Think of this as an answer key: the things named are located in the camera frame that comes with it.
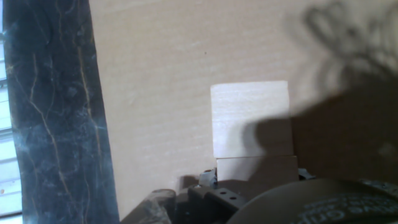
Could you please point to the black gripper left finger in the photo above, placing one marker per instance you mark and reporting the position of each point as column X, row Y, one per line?
column 199, row 202

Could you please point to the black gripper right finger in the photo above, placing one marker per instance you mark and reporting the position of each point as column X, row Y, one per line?
column 306, row 174

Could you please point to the brown cardboard sheet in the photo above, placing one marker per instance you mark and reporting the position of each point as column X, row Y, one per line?
column 186, row 77

